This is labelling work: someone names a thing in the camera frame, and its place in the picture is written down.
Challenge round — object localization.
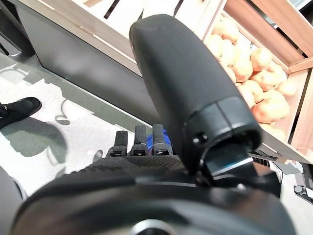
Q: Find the light wooden vegetable crate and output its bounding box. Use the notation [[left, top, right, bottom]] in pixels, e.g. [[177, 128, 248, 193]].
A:
[[202, 9, 313, 165]]

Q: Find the orange round onion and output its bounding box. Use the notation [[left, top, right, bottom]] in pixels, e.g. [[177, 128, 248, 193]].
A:
[[251, 69, 288, 92], [231, 58, 254, 83], [221, 21, 241, 43], [276, 80, 298, 97], [219, 40, 237, 66], [251, 97, 291, 124], [241, 80, 265, 103], [233, 41, 252, 61], [250, 47, 273, 72], [204, 34, 224, 57]]

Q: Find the black shoe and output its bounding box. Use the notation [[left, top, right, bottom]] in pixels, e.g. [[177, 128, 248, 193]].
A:
[[0, 97, 43, 130]]

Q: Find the black cable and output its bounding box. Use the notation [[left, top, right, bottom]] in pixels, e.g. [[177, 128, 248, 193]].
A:
[[275, 160, 285, 183]]

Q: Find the black furniture frame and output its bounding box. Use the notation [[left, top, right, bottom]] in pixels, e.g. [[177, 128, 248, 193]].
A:
[[0, 0, 35, 57]]

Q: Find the light wooden slatted crate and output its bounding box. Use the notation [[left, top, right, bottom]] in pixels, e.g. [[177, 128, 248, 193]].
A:
[[224, 0, 313, 73]]

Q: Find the blue object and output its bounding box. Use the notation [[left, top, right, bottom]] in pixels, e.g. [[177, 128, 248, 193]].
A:
[[146, 128, 170, 154]]

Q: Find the dark grey rounded casing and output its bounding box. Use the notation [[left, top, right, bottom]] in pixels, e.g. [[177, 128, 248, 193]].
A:
[[0, 166, 28, 235]]

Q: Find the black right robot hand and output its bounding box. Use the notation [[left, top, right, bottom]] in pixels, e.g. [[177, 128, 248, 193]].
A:
[[11, 14, 298, 235]]

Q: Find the wooden crate with dark slot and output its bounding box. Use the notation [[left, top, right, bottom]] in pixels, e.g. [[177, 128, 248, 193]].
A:
[[23, 0, 222, 77]]

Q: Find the black floor device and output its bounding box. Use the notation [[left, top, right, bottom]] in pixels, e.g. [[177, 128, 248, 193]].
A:
[[294, 185, 313, 197]]

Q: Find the black stand base panel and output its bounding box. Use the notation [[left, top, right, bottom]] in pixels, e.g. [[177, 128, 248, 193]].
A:
[[14, 1, 162, 124]]

